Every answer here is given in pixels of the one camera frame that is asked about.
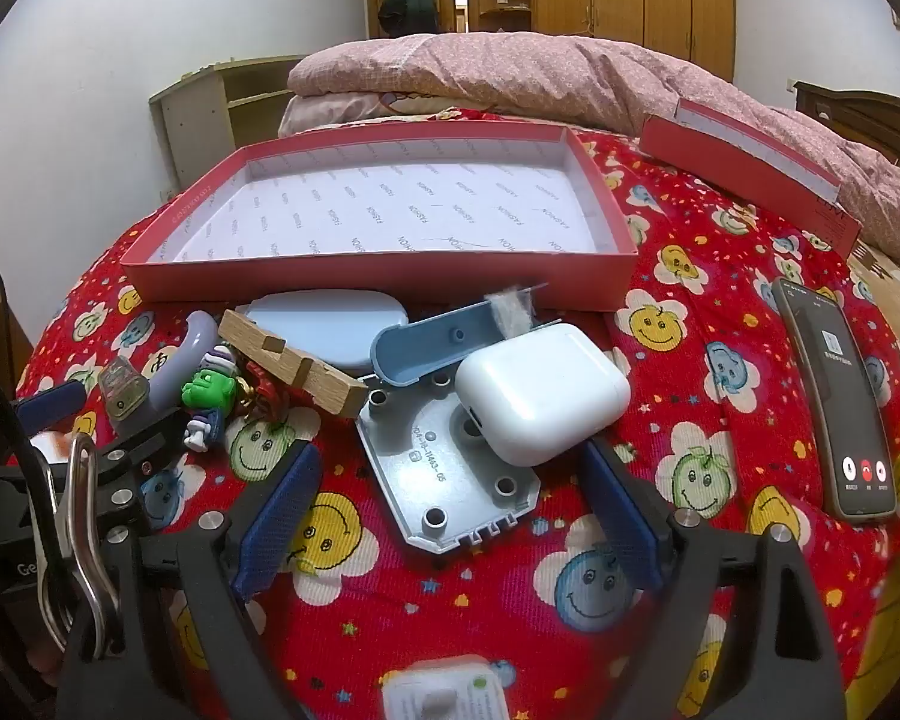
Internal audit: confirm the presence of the pink quilt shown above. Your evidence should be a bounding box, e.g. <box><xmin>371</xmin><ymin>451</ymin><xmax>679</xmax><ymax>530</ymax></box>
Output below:
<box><xmin>279</xmin><ymin>31</ymin><xmax>900</xmax><ymax>275</ymax></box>

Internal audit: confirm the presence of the thick black cable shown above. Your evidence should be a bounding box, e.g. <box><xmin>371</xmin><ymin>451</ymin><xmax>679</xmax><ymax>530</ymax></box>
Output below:
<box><xmin>0</xmin><ymin>341</ymin><xmax>76</xmax><ymax>653</ymax></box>

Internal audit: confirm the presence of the clear plastic scrap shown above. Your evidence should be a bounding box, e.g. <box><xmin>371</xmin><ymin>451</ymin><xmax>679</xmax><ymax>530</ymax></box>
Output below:
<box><xmin>491</xmin><ymin>283</ymin><xmax>548</xmax><ymax>335</ymax></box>

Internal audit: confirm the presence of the clear plastic piece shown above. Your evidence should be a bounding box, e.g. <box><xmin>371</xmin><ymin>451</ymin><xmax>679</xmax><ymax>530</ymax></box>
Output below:
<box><xmin>97</xmin><ymin>358</ymin><xmax>151</xmax><ymax>421</ymax></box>

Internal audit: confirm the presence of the black smartphone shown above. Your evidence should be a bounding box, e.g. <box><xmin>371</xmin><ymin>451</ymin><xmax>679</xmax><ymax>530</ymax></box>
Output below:
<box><xmin>771</xmin><ymin>277</ymin><xmax>899</xmax><ymax>524</ymax></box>

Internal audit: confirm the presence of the white earbud case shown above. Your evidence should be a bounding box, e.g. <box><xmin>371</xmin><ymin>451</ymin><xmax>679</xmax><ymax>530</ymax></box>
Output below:
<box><xmin>455</xmin><ymin>322</ymin><xmax>632</xmax><ymax>466</ymax></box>

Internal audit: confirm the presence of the red cardboard box lid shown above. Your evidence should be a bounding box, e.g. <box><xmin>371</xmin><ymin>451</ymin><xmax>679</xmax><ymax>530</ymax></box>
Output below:
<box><xmin>640</xmin><ymin>97</ymin><xmax>863</xmax><ymax>256</ymax></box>

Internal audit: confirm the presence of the blue plastic half tube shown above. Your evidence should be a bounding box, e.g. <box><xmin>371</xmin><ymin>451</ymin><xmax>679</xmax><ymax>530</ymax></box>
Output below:
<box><xmin>370</xmin><ymin>281</ymin><xmax>563</xmax><ymax>391</ymax></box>

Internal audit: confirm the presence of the metal spring clip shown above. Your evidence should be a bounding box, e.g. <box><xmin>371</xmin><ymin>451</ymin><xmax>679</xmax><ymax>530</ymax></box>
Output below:
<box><xmin>41</xmin><ymin>431</ymin><xmax>132</xmax><ymax>653</ymax></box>

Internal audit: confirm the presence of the green faced toy figure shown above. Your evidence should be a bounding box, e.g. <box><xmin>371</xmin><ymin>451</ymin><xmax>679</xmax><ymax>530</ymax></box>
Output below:
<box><xmin>180</xmin><ymin>345</ymin><xmax>239</xmax><ymax>455</ymax></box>

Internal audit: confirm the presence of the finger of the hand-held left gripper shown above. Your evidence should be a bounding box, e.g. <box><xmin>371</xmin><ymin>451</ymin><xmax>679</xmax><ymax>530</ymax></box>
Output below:
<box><xmin>94</xmin><ymin>405</ymin><xmax>185</xmax><ymax>541</ymax></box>
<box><xmin>15</xmin><ymin>381</ymin><xmax>87</xmax><ymax>428</ymax></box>

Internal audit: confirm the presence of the shallow red cardboard box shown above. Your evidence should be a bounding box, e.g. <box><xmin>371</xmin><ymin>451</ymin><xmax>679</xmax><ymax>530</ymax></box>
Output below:
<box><xmin>120</xmin><ymin>120</ymin><xmax>640</xmax><ymax>314</ymax></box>

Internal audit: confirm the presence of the white charger plug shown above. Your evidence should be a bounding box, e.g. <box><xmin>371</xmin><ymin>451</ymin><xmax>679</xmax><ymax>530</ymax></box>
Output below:
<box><xmin>381</xmin><ymin>655</ymin><xmax>515</xmax><ymax>720</ymax></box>

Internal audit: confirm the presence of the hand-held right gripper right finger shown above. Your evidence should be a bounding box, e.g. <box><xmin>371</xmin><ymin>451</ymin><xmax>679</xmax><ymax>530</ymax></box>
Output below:
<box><xmin>581</xmin><ymin>436</ymin><xmax>848</xmax><ymax>720</ymax></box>

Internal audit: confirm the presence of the light blue oval case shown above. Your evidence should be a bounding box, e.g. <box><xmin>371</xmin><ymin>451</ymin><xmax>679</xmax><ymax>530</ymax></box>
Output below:
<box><xmin>236</xmin><ymin>289</ymin><xmax>415</xmax><ymax>374</ymax></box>

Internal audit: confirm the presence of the dark wooden headboard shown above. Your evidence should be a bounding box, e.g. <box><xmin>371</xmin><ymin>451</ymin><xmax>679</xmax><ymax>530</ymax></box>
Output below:
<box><xmin>793</xmin><ymin>80</ymin><xmax>900</xmax><ymax>188</ymax></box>

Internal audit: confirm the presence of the notched wooden block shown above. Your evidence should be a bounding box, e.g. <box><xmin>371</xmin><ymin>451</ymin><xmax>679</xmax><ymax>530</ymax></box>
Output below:
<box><xmin>217</xmin><ymin>309</ymin><xmax>368</xmax><ymax>418</ymax></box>

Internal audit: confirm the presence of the grey plastic plate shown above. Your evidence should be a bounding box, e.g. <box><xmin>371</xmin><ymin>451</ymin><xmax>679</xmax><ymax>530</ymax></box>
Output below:
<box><xmin>355</xmin><ymin>382</ymin><xmax>542</xmax><ymax>556</ymax></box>

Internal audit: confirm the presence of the beige shelf unit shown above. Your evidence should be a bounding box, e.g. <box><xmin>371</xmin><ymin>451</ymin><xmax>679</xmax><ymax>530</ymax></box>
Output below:
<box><xmin>148</xmin><ymin>54</ymin><xmax>308</xmax><ymax>200</ymax></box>

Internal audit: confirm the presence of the red smiley printed blanket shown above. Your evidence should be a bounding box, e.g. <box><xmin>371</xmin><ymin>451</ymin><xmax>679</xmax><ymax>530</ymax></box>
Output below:
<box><xmin>15</xmin><ymin>109</ymin><xmax>900</xmax><ymax>720</ymax></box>

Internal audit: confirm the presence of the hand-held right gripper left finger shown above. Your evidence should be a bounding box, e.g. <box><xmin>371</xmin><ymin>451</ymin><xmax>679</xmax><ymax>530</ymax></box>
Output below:
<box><xmin>56</xmin><ymin>441</ymin><xmax>325</xmax><ymax>720</ymax></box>

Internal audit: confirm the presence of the red keychain toy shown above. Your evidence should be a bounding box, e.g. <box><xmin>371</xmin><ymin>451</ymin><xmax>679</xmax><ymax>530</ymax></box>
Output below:
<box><xmin>232</xmin><ymin>361</ymin><xmax>286</xmax><ymax>428</ymax></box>

